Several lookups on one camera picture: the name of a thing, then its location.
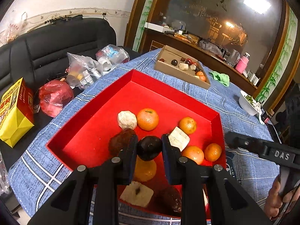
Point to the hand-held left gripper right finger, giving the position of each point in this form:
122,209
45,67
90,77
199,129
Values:
166,157

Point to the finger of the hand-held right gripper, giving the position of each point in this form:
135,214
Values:
248,144

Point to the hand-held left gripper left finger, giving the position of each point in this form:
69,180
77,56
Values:
133,154

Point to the dark purple round fruit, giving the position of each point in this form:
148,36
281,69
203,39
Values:
149,148

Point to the tangerine with green stem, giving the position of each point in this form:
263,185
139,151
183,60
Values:
147,119

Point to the red tray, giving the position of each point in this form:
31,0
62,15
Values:
105,112

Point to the person's right hand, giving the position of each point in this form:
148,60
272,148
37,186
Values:
271,204

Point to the brown wrinkled date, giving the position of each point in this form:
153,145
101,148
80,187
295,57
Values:
119,143

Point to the black phone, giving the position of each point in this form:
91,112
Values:
274,132

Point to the dark blue printed booklet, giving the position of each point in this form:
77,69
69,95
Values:
230,166

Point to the white spoon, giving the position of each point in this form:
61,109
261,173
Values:
259,114

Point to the white lumpy chunk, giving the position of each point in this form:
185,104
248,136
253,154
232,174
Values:
127,120

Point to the white bowl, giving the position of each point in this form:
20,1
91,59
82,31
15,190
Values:
247,106

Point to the white chunk with dark spot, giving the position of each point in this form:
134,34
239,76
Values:
137,193

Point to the green vegetables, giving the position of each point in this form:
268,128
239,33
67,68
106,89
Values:
249,98

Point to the white small container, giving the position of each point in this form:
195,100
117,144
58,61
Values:
252,76

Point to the green cloth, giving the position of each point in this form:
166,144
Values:
220,77

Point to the pink bottle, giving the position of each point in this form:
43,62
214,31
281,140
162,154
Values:
241,63

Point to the cardboard box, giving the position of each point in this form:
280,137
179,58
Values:
178,75

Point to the glass jug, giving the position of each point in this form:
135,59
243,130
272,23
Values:
233,57

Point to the red plastic bag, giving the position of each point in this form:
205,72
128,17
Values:
55,97

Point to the small red fruit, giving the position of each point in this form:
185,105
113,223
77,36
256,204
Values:
189,62

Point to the clear plastic bag with items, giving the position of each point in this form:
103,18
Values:
82,68

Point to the clear plastic bag blue print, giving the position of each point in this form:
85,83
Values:
112,55

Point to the wooden cabinet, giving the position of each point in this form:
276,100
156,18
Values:
164,42

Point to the yellow and red paper bag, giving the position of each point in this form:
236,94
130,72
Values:
16,119

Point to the white flat box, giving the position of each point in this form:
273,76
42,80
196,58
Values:
154,27

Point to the crumpled clear plastic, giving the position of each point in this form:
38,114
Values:
3,175

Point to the black sofa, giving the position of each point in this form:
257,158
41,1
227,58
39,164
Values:
58,39

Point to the wood framed mirror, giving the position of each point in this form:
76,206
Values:
199,4

